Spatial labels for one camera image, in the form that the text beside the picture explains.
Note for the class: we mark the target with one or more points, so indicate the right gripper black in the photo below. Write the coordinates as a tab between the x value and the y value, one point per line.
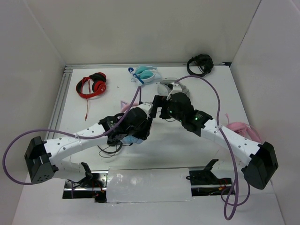
161	101

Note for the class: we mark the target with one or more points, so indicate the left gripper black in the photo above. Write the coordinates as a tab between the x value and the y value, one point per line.
145	133

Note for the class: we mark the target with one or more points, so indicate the blue pink cat-ear headphones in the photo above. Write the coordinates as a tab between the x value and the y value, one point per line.
128	139

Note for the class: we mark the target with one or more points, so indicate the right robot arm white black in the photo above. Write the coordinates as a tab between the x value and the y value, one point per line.
259	158

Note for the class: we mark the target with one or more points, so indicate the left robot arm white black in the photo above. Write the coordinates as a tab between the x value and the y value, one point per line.
45	159

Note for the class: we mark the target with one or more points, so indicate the grey white headphones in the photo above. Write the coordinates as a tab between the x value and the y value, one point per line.
166	86

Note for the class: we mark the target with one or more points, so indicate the teal white headphones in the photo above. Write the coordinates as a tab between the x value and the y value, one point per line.
143	75

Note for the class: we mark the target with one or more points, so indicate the small black on-ear headphones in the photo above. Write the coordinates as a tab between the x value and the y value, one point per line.
110	151

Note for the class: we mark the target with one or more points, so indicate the red black headphones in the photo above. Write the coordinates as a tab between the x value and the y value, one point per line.
96	86

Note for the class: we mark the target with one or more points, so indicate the black headphones far corner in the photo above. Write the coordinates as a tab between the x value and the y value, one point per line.
203	62

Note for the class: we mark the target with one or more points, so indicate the white taped cover plate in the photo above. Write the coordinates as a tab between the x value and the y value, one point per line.
148	186

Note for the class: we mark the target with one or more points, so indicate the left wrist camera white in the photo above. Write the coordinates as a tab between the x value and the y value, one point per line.
146	107

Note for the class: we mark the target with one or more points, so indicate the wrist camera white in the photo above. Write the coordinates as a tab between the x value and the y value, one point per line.
173	89
146	107

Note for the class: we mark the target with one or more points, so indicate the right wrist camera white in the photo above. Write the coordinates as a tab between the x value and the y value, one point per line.
173	89

